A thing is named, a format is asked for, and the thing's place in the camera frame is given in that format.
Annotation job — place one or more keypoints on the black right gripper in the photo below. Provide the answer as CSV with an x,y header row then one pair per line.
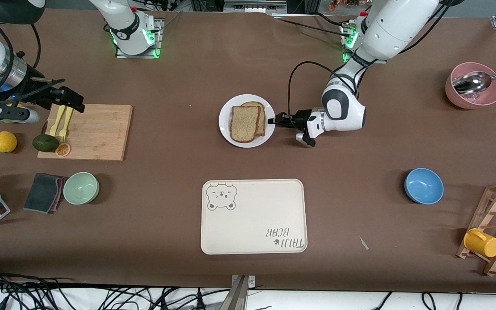
x,y
38,92

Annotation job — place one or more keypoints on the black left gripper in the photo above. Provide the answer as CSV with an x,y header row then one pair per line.
x,y
298,119

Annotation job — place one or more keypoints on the plain brown bread slice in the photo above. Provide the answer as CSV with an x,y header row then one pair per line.
x,y
244,125

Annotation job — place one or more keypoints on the round white plate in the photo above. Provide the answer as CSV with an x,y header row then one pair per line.
x,y
225,125

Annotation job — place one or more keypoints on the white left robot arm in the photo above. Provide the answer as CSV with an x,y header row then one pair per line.
x,y
394,30

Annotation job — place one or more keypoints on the bread slice under egg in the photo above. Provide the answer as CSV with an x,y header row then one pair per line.
x,y
262,118

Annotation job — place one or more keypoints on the yellow plastic fork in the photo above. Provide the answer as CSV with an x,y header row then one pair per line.
x,y
67,122

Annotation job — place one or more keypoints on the yellow plastic knife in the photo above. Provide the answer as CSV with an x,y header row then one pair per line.
x,y
57,122

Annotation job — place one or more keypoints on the wooden cutting board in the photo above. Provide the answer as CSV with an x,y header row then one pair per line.
x,y
101,133

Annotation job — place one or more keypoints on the orange slice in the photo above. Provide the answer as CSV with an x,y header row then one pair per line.
x,y
63,150

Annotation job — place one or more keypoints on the dark green avocado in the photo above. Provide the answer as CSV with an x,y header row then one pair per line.
x,y
44,143

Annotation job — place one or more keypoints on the yellow lemon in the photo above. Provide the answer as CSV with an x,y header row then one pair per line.
x,y
5,142

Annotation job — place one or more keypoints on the pale green bowl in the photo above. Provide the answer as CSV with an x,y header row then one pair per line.
x,y
81,188

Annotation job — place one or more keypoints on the folded pink cloth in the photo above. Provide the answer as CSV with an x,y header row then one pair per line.
x,y
60,191

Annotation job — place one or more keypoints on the folded grey cloth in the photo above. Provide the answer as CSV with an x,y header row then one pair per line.
x,y
41,193

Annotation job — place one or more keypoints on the cream bear print tray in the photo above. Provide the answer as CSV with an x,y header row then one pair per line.
x,y
252,219

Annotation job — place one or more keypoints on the blue bowl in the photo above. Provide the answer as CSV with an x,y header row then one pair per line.
x,y
423,186

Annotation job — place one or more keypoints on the pink bowl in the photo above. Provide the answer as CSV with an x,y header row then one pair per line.
x,y
457,99

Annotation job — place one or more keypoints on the metal spoon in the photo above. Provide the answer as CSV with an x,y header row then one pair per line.
x,y
472,82

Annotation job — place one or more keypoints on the wooden mug rack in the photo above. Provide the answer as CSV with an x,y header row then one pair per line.
x,y
485,206

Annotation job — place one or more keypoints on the yellow mug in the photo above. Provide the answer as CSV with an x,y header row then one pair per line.
x,y
482,243

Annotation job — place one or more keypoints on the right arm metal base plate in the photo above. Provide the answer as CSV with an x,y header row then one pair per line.
x,y
138,56

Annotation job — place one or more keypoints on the metal table bracket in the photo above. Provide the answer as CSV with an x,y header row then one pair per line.
x,y
239,295

